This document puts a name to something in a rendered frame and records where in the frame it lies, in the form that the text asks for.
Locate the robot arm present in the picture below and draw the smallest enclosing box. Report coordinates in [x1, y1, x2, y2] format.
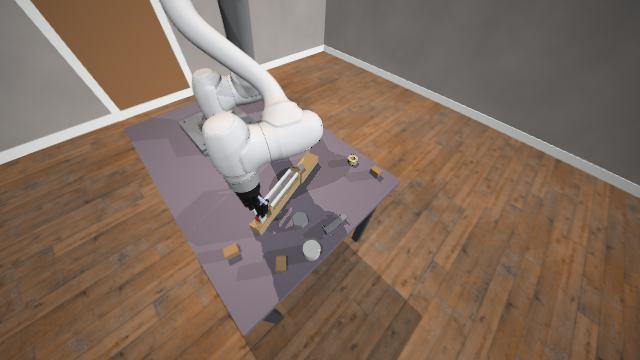
[159, 0, 323, 193]

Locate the white cylinder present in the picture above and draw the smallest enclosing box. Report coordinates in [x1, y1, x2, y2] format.
[303, 240, 321, 261]

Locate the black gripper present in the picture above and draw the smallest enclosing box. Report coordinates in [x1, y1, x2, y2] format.
[235, 183, 269, 224]

